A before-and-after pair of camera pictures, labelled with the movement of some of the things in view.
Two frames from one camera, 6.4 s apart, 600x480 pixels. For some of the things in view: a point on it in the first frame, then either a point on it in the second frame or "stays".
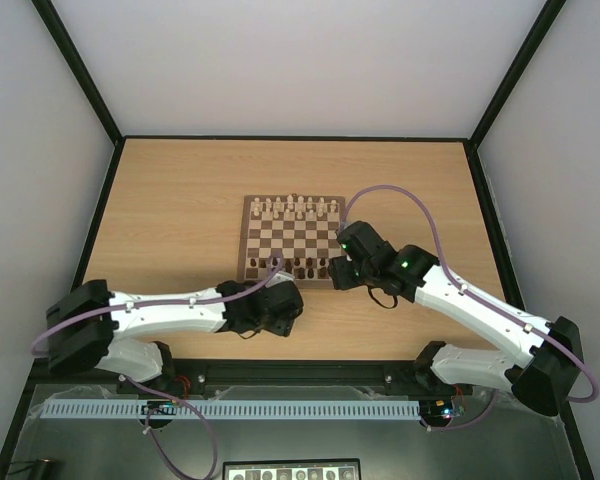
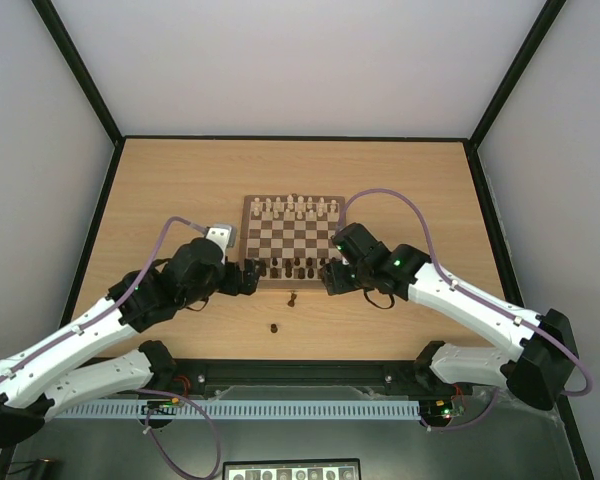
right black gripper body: x=338 y=273 stays
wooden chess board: x=294 y=233 stays
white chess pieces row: x=291 y=206 stays
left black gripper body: x=280 y=327 -> x=233 y=286
